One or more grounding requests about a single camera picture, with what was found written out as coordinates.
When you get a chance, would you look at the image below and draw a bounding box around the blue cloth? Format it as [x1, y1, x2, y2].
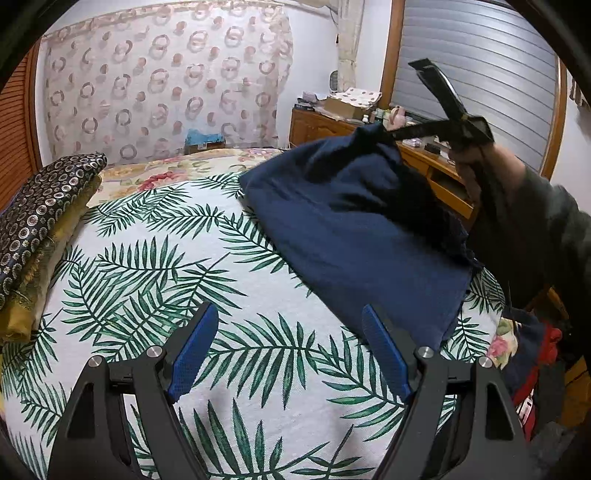
[185, 129, 227, 156]

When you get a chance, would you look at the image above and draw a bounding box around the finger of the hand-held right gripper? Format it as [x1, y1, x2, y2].
[382, 120, 462, 140]
[408, 58, 468, 120]

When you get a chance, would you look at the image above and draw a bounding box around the wooden dresser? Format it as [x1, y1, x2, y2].
[290, 106, 481, 232]

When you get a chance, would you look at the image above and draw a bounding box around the palm leaf print bed sheet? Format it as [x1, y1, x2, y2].
[0, 172, 508, 480]

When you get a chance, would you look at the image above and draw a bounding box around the dark circle-patterned folded cloth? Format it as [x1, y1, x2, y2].
[0, 152, 108, 306]

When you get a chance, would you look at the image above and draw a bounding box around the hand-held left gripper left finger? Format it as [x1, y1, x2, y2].
[46, 302, 219, 480]

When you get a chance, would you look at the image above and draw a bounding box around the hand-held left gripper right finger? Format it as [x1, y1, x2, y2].
[361, 304, 529, 480]

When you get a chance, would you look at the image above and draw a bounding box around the navy printed t-shirt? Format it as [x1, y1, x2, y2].
[239, 124, 483, 354]

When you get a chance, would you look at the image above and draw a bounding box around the grey window shutter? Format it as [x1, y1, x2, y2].
[392, 0, 562, 175]

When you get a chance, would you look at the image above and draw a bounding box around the circle-patterned sheer curtain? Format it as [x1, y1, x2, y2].
[39, 2, 296, 167]

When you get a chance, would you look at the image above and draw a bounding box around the red garment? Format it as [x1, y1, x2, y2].
[510, 323, 565, 440]

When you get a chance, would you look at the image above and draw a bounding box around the gold folded cloth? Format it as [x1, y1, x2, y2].
[0, 175, 105, 343]

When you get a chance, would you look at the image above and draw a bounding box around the beige lace curtain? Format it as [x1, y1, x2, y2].
[335, 0, 366, 94]

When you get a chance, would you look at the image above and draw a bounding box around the floral blanket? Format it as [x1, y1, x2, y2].
[88, 147, 296, 209]

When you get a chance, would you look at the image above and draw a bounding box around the cardboard box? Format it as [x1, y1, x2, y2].
[316, 95, 371, 122]

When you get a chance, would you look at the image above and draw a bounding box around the navy garment with tag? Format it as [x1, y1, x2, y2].
[501, 307, 551, 380]

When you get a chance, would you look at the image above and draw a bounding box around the person's right hand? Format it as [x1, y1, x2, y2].
[455, 141, 527, 217]

